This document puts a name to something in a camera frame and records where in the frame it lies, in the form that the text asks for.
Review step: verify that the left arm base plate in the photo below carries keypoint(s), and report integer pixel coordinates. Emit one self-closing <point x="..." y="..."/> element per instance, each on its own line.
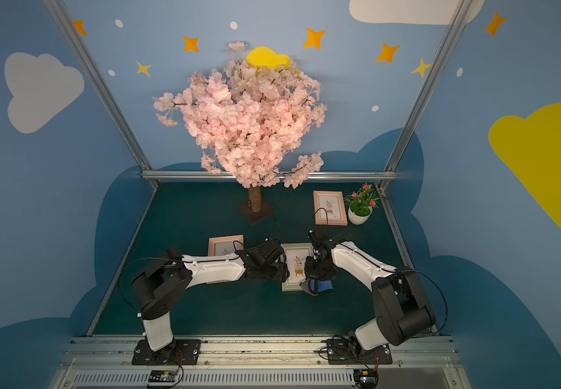
<point x="184" y="352"/>

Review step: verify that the controller board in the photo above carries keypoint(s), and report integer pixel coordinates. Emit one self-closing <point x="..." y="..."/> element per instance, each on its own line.
<point x="162" y="379"/>
<point x="365" y="379"/>

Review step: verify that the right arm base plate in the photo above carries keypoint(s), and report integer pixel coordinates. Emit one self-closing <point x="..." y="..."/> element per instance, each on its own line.
<point x="339" y="350"/>

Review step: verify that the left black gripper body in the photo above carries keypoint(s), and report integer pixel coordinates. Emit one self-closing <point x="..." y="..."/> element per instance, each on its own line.
<point x="277" y="265"/>

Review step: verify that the aluminium front rail assembly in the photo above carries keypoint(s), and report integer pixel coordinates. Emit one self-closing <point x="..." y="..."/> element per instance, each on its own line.
<point x="259" y="362"/>

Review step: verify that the white pot with flowers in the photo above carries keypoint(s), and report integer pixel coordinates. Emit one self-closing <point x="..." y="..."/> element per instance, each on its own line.
<point x="361" y="204"/>

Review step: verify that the green picture frame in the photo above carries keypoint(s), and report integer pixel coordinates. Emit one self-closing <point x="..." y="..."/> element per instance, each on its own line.
<point x="295" y="259"/>

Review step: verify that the blue and grey cloth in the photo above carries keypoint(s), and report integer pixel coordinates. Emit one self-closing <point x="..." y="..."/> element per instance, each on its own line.
<point x="316" y="287"/>

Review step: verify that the right controller board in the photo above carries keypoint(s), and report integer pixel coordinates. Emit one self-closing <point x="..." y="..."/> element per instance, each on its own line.
<point x="365" y="379"/>

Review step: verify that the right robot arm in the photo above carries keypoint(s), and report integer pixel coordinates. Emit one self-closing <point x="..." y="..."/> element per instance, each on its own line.
<point x="401" y="307"/>

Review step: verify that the left controller board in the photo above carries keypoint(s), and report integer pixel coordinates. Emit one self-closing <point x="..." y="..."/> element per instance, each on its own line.
<point x="162" y="379"/>

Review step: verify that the pink blossom artificial tree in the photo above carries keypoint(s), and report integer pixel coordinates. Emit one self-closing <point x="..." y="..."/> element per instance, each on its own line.
<point x="247" y="118"/>

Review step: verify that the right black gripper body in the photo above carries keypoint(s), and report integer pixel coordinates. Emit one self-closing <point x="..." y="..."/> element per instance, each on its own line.
<point x="318" y="271"/>

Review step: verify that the pink picture frame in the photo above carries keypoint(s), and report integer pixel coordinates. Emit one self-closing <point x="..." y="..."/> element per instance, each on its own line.
<point x="330" y="208"/>
<point x="224" y="245"/>

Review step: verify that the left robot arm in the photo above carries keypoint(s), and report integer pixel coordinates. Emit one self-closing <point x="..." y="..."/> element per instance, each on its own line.
<point x="160" y="285"/>

